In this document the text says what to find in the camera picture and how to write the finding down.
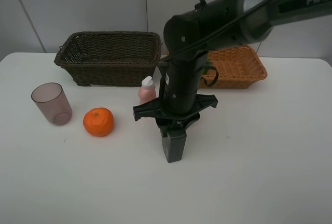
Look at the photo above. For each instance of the dark brown wicker basket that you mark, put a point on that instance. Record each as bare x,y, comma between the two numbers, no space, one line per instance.
110,58

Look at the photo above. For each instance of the dark green square bottle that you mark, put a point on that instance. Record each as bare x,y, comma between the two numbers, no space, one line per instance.
173,143

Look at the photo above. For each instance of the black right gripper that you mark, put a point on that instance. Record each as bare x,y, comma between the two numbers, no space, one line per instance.
182,110

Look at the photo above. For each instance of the light orange wicker basket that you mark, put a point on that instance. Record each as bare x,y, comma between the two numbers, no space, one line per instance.
235,68

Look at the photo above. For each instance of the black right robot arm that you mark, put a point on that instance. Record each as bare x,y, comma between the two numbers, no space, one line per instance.
211,26

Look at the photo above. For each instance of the translucent purple plastic cup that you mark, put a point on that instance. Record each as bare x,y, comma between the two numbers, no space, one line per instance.
53,103

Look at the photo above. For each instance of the pink bottle white cap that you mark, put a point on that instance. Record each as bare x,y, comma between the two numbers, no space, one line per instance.
147,91

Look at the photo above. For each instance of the orange mandarin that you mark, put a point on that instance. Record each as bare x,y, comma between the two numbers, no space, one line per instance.
99,122

